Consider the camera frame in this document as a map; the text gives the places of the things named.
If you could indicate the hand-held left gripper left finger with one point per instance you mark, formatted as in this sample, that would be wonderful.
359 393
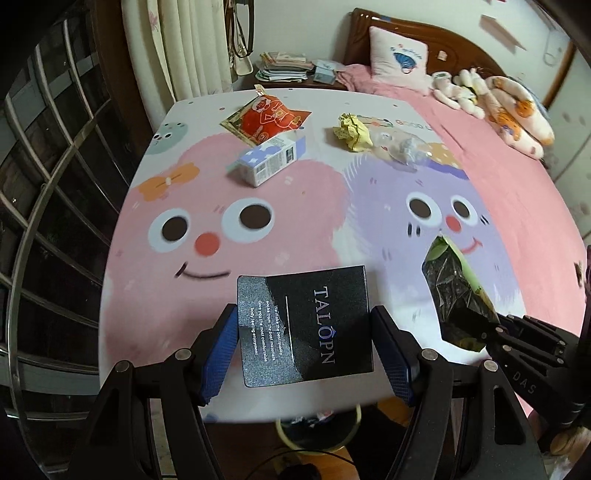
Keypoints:
219 355

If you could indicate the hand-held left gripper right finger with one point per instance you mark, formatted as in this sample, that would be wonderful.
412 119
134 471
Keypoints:
392 355

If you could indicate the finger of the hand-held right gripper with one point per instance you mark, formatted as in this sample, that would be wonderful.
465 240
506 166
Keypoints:
535 334
521 383

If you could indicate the black green foil bag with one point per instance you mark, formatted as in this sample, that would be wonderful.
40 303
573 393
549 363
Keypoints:
455 290

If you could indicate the black box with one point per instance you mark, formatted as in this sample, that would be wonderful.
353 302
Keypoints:
304 323

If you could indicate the yellow rimmed trash bin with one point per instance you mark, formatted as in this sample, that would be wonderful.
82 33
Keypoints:
318 434

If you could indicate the person's right hand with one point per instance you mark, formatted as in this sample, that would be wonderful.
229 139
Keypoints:
565 443

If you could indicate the bed with pink sheet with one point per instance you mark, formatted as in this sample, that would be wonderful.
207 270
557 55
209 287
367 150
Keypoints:
531 207

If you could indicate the cartoon printed tablecloth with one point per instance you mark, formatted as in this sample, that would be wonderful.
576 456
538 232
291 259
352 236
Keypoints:
295 221

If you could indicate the blue white carton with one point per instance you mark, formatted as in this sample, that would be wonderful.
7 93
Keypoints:
268 159

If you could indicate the clear plastic wrapper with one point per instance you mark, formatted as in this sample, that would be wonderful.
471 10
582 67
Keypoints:
406 150

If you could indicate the white wardrobe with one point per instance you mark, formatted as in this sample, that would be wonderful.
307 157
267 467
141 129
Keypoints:
575 129

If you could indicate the rolled quilt with orange print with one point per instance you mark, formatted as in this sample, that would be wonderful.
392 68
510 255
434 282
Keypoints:
521 115

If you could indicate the metal window grille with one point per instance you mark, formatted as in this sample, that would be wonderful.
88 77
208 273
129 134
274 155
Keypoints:
55 207

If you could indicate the yellow crumpled paper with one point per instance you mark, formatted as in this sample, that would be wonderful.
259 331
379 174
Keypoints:
353 134

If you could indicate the red snack packet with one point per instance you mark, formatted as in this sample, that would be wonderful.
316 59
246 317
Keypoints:
268 117

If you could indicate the pink crumpled blanket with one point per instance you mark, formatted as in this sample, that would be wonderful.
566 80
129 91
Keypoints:
358 76

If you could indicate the white pillow with blue print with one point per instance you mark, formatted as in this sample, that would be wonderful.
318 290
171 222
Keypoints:
383 69

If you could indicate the light blue box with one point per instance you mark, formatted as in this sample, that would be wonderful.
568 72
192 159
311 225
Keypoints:
327 73

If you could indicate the stack of books and papers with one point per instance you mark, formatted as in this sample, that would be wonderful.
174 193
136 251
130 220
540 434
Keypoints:
284 67

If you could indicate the wooden headboard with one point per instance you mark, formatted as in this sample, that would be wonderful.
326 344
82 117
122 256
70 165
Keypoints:
461 46

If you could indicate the cream curtain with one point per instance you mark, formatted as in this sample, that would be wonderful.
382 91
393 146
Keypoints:
194 46

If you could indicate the pink wall shelf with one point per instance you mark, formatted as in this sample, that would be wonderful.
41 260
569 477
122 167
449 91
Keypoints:
503 30

